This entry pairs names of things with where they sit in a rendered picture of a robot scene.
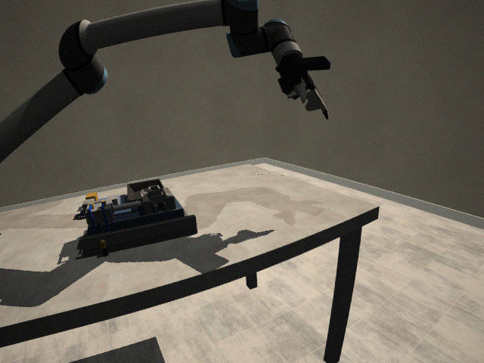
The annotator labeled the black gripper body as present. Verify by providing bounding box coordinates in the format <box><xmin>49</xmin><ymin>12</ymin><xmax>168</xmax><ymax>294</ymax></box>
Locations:
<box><xmin>275</xmin><ymin>53</ymin><xmax>314</xmax><ymax>95</ymax></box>

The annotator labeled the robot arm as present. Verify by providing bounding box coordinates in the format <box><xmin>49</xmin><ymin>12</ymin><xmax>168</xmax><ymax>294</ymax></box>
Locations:
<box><xmin>0</xmin><ymin>0</ymin><xmax>330</xmax><ymax>163</ymax></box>

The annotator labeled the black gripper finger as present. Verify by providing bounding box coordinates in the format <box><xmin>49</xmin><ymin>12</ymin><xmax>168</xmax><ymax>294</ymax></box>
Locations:
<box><xmin>306</xmin><ymin>85</ymin><xmax>328</xmax><ymax>119</ymax></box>
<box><xmin>287</xmin><ymin>70</ymin><xmax>307</xmax><ymax>103</ymax></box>

